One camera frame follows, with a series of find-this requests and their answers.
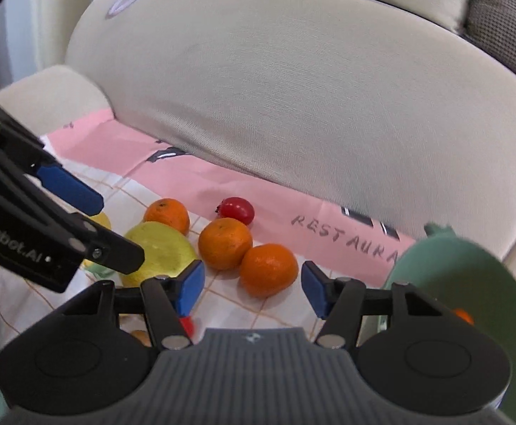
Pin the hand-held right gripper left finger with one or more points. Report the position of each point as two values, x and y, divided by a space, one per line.
191 290

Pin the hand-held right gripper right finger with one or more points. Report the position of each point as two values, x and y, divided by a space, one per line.
313 290

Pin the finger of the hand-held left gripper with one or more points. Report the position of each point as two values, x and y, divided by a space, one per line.
72 190
116 252

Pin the large yellow lemon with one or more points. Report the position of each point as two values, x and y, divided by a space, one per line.
160 248

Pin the orange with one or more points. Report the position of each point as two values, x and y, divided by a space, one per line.
269 270
463 316
225 243
167 216

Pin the green bowl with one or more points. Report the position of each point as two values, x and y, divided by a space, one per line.
461 274

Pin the pink checked printed cloth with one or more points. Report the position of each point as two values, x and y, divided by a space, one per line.
262 195

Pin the beige sofa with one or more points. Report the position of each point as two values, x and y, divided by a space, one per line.
306 97

